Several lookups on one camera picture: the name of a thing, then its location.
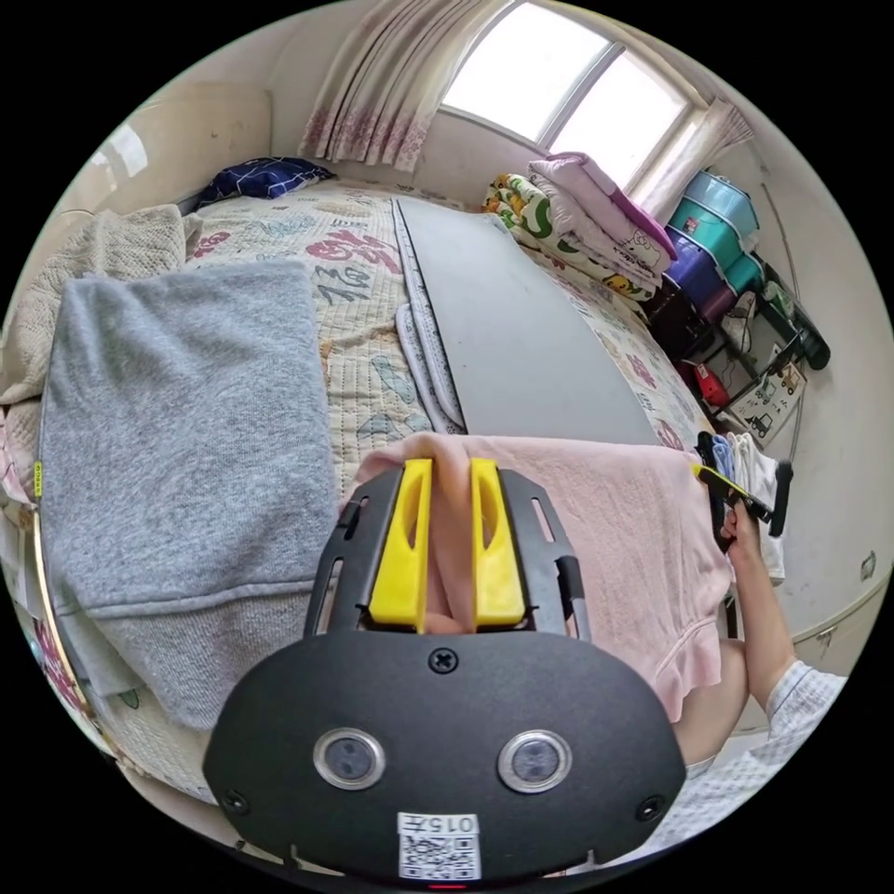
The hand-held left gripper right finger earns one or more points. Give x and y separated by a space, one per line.
497 559

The carton with vehicle print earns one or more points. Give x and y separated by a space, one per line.
768 401

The person's body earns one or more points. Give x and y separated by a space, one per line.
761 754

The folded cartoon print quilt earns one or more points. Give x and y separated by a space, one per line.
559 230

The grey flat board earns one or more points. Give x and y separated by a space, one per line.
517 335

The pink flowered curtain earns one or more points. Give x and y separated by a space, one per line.
384 84
705 140

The white patterned pad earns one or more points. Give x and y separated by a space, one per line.
429 363

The window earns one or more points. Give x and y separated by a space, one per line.
566 84

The person's right hand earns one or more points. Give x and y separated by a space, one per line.
744 534

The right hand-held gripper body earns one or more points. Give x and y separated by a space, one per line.
723 520

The person's right forearm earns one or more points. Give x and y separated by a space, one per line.
761 621

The bed with printed quilt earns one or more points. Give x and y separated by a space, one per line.
356 293

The folded pink quilt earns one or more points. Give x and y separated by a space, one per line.
608 202

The beige knitted blanket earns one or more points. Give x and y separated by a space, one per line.
105 244

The navy patterned pillow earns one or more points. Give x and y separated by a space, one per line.
262 176

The pink hoodie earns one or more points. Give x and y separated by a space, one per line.
614 531

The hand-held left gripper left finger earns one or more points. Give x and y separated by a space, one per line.
398 559

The hanging white cloths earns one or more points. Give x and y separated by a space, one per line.
765 475

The grey sweater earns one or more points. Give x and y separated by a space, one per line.
181 433

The stack of plastic storage boxes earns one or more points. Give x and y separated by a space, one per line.
709 237

